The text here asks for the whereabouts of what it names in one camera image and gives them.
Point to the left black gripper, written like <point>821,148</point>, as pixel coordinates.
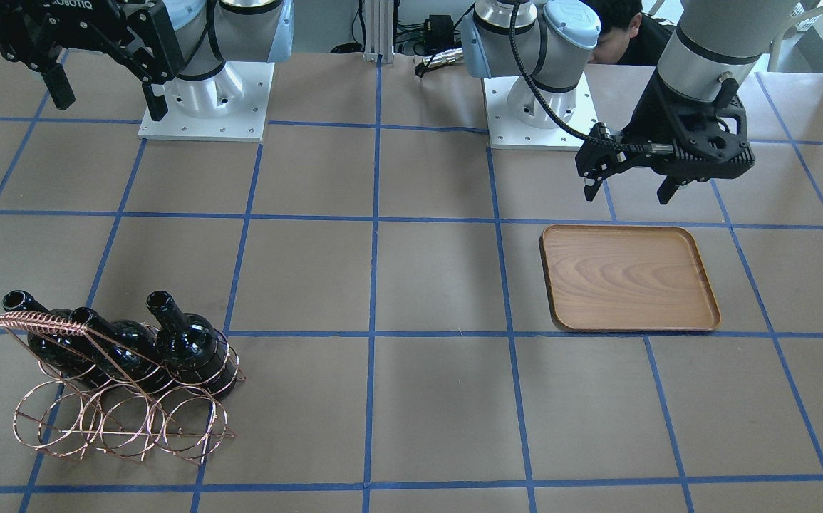
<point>648,112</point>

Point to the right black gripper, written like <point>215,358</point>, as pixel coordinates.
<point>75,23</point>

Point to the dark wine bottle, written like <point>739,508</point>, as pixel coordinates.
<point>73,356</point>
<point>126,350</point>
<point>195,353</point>

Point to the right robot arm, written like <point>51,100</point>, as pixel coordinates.
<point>188,46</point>

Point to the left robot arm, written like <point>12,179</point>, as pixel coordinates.
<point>549,43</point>

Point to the wooden tray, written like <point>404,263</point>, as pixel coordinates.
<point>627,278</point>

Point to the person in black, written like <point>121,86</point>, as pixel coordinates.
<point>628,36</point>

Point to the white chair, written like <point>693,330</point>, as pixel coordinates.
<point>802,18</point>

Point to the black power adapter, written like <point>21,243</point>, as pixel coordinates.
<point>438,27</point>

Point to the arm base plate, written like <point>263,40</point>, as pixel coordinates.
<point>230,106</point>
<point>516,120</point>

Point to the aluminium frame post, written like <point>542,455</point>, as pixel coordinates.
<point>379,18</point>

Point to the copper wire wine basket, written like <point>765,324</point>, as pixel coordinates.
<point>62,418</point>

